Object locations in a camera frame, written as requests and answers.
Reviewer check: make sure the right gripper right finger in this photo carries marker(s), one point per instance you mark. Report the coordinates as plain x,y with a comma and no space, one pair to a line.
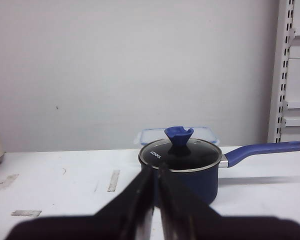
186,217

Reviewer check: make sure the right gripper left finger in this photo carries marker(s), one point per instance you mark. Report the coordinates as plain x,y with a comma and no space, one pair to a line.
127,217

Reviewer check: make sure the dark blue saucepan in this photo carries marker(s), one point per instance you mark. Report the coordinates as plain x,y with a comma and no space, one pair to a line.
204,183

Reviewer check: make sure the glass pot lid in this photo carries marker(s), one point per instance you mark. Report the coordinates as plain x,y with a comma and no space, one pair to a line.
182,149

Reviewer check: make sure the clear plastic food container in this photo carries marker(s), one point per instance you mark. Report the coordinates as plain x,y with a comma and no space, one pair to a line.
149,135

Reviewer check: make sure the white metal shelf upright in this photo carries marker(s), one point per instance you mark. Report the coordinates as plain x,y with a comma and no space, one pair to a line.
284,113

